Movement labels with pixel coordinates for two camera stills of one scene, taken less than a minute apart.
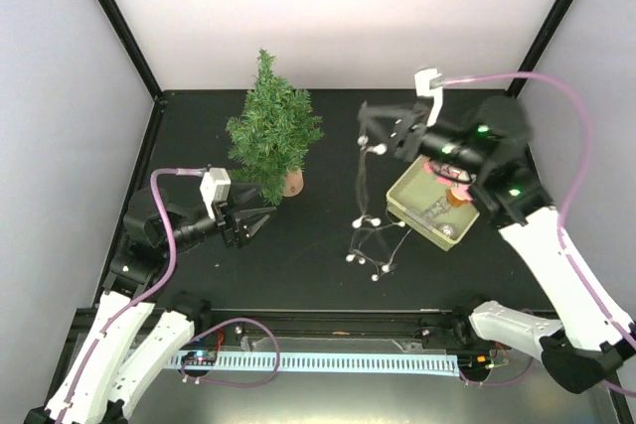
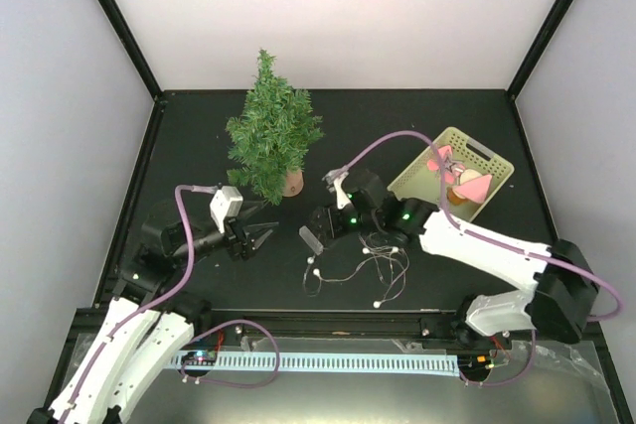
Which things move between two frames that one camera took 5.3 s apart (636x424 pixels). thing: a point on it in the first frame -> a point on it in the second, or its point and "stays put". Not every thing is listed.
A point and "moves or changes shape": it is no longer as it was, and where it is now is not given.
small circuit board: [200, 355] stays put
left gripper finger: [242, 192] -> [250, 208]
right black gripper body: [409, 147] -> [338, 227]
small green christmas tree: [273, 132] stays put
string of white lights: [373, 241] moves or changes shape
